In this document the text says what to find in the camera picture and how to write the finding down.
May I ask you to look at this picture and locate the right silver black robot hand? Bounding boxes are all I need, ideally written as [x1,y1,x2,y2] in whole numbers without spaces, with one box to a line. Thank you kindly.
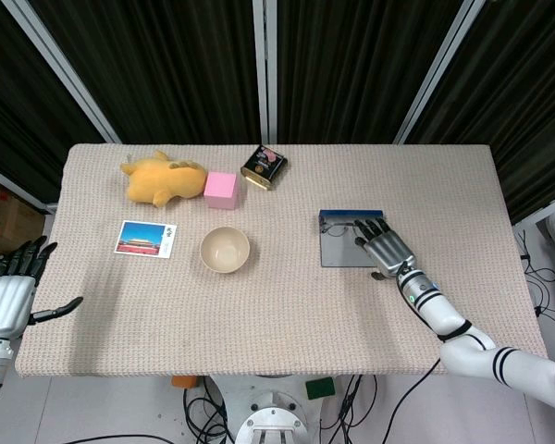
[352,218,419,282]

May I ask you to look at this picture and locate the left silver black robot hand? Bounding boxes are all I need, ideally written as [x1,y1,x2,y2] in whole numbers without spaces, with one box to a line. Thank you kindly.
[0,235,84,341]

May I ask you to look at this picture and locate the blue grey glasses case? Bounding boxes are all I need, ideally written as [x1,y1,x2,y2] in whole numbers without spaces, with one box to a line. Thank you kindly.
[318,209,389,269]

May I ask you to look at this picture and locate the brown cardboard box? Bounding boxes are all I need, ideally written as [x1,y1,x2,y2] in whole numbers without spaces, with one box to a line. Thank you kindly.
[0,173,46,258]

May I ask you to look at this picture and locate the pink cube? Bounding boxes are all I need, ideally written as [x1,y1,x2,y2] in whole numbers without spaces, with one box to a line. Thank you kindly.
[203,170,240,211]

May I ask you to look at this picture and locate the palace photo postcard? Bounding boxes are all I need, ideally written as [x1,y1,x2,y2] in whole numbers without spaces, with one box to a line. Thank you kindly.
[114,220,178,259]

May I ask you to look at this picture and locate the beige woven tablecloth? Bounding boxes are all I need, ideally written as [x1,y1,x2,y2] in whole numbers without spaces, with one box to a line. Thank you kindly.
[16,142,551,378]

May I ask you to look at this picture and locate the green block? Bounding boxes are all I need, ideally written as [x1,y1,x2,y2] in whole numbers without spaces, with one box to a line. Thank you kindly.
[305,376,337,401]

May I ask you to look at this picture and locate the black gold tin can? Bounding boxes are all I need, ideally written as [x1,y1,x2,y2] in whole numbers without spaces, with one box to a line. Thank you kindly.
[240,144,289,191]

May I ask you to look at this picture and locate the beige bowl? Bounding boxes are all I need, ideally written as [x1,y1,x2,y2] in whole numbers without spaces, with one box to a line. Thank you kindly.
[199,226,252,275]

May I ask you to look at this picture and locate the black pleated curtain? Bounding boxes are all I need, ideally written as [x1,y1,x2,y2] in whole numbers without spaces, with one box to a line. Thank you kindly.
[0,0,105,204]
[406,0,555,223]
[275,0,463,144]
[27,0,269,144]

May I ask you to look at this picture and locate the yellow plush toy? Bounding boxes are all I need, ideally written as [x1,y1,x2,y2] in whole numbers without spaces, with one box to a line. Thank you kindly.
[120,150,209,207]

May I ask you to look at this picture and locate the silver robot waist flange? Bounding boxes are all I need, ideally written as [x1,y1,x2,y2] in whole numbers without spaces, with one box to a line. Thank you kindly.
[234,390,315,444]

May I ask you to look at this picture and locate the thin black floor cables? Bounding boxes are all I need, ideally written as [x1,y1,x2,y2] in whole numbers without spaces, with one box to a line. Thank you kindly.
[517,228,555,325]

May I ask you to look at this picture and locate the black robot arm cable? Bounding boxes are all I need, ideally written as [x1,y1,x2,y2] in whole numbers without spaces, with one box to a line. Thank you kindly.
[377,358,444,444]

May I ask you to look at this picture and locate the black cable bundle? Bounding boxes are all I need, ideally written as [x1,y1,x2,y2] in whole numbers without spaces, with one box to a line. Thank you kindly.
[318,374,380,444]
[182,375,236,444]

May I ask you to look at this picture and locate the long black floor cable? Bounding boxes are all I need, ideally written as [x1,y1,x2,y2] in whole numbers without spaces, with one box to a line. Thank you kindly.
[0,432,228,444]

